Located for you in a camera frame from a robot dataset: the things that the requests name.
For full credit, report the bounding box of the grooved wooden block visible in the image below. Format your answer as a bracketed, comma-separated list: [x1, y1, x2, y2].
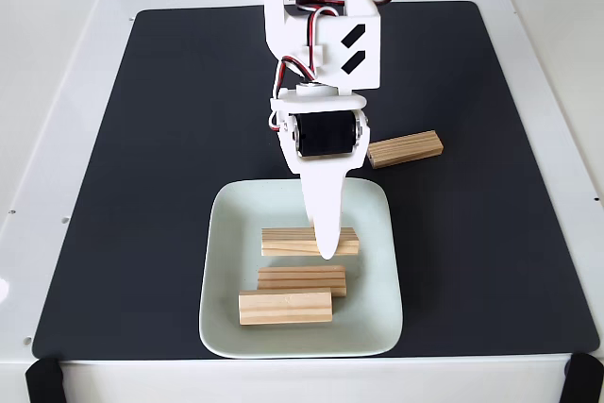
[257, 264, 348, 298]
[367, 129, 445, 170]
[238, 289, 334, 327]
[260, 227, 361, 259]

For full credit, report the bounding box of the pale green square plate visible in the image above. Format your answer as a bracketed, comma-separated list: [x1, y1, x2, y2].
[197, 177, 405, 360]

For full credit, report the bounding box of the black table mat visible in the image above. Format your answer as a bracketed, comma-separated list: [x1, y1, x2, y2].
[31, 0, 600, 361]

